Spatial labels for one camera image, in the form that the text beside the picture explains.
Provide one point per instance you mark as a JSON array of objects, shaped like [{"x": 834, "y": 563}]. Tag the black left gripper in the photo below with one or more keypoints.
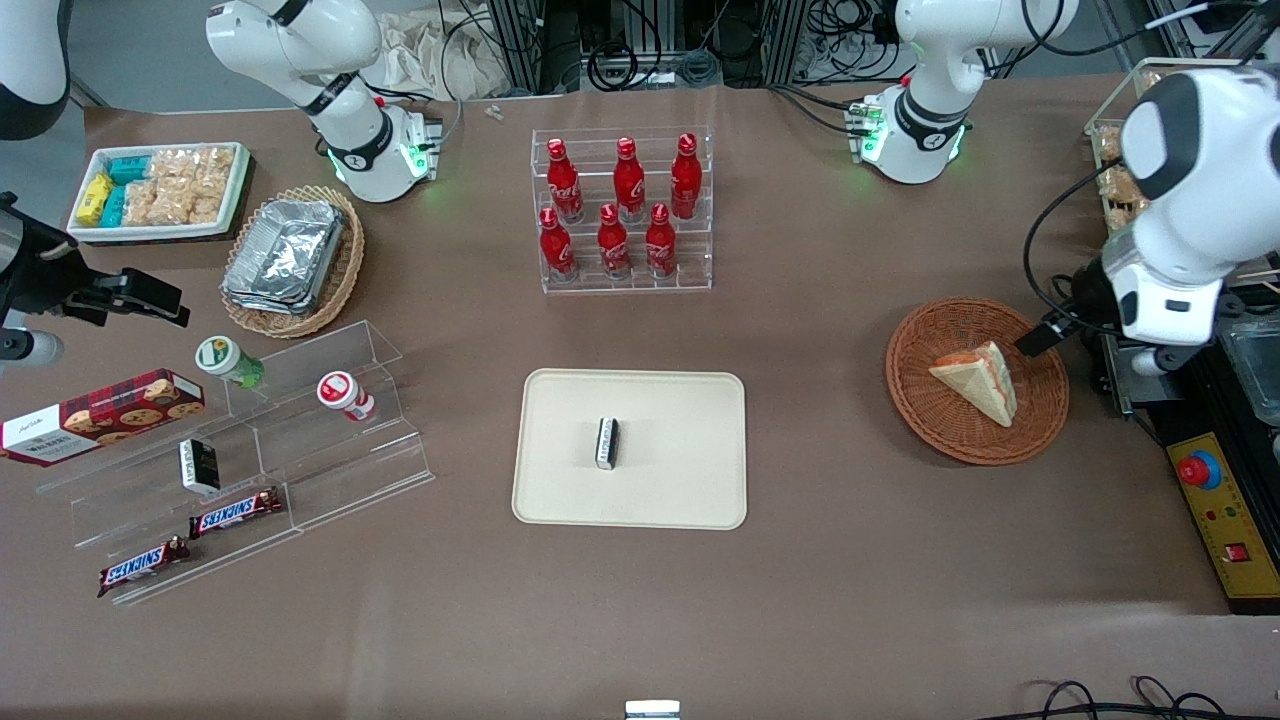
[{"x": 1087, "y": 294}]

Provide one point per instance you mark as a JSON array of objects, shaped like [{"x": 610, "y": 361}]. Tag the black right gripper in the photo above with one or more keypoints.
[{"x": 48, "y": 278}]

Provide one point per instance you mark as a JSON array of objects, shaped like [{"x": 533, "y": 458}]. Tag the triangular sandwich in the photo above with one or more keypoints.
[{"x": 978, "y": 385}]

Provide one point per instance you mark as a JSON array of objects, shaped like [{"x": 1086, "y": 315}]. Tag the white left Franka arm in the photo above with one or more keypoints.
[{"x": 1190, "y": 200}]

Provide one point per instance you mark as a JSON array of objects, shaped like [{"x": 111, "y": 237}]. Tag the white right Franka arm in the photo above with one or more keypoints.
[{"x": 345, "y": 120}]

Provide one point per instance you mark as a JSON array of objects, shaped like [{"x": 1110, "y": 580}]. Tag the round brown wicker basket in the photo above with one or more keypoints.
[{"x": 940, "y": 420}]

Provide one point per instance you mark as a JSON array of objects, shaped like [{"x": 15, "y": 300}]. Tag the white rectangular snack tray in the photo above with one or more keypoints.
[{"x": 235, "y": 190}]

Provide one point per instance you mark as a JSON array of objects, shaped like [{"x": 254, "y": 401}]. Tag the oval light wicker basket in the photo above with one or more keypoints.
[{"x": 345, "y": 275}]

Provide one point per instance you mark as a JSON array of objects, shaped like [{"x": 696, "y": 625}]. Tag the beige plastic tray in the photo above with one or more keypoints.
[{"x": 670, "y": 470}]

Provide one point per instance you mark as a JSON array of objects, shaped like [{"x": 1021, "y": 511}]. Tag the clear puffed snack bag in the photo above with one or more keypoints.
[
  {"x": 165, "y": 205},
  {"x": 195, "y": 168}
]

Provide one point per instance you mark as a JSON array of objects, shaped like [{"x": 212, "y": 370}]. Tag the teal snack packet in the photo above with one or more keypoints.
[
  {"x": 129, "y": 170},
  {"x": 114, "y": 207}
]

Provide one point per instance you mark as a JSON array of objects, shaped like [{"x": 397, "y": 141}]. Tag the yellow snack packet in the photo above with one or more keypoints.
[{"x": 94, "y": 200}]

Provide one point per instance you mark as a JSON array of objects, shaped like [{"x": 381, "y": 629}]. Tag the red tartan cookie box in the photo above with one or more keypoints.
[{"x": 100, "y": 415}]

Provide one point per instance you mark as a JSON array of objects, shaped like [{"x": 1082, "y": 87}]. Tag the stacked aluminium foil trays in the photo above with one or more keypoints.
[{"x": 285, "y": 255}]

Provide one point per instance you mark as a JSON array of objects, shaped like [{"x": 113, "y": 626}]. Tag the black machine with metal plate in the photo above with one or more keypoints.
[{"x": 1200, "y": 400}]

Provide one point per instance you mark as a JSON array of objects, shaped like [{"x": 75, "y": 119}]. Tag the small black white box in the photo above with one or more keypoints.
[
  {"x": 607, "y": 443},
  {"x": 200, "y": 467}
]

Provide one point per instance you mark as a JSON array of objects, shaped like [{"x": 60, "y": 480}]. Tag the clear plastic container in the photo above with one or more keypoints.
[{"x": 1255, "y": 365}]

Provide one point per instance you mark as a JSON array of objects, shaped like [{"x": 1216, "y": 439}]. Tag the Snickers chocolate bar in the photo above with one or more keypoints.
[
  {"x": 142, "y": 566},
  {"x": 236, "y": 512}
]

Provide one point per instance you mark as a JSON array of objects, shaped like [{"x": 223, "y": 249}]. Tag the clear acrylic stepped shelf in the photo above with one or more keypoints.
[{"x": 330, "y": 460}]

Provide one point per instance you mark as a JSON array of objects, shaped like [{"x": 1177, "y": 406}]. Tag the yellow emergency stop box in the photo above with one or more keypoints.
[{"x": 1225, "y": 530}]

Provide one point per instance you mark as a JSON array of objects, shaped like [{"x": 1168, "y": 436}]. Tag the clear acrylic bottle rack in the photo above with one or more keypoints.
[{"x": 695, "y": 265}]

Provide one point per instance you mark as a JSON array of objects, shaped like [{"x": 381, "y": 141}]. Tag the beige crumpled cloth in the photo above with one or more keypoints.
[{"x": 430, "y": 55}]

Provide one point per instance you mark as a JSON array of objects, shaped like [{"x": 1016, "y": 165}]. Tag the red cola bottle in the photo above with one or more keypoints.
[
  {"x": 556, "y": 248},
  {"x": 686, "y": 182},
  {"x": 613, "y": 245},
  {"x": 628, "y": 185},
  {"x": 564, "y": 185},
  {"x": 660, "y": 245}
]

